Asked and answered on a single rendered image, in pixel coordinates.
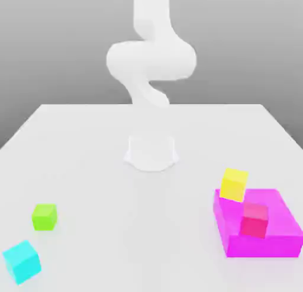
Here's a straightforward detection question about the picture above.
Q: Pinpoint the small cyan cube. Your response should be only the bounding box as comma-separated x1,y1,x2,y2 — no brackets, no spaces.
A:
2,239,42,286

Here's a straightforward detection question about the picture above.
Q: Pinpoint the small green cube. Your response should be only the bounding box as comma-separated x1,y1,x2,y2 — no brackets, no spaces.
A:
31,203,58,232

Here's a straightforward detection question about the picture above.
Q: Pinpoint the small pink cube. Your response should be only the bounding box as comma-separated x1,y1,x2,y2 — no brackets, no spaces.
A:
240,201,269,239

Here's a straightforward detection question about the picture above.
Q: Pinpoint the large magenta box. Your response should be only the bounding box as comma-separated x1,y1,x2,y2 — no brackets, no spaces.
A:
212,188,303,258

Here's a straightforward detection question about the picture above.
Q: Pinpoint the small yellow cube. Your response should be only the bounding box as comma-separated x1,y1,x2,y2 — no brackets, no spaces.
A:
219,167,249,203

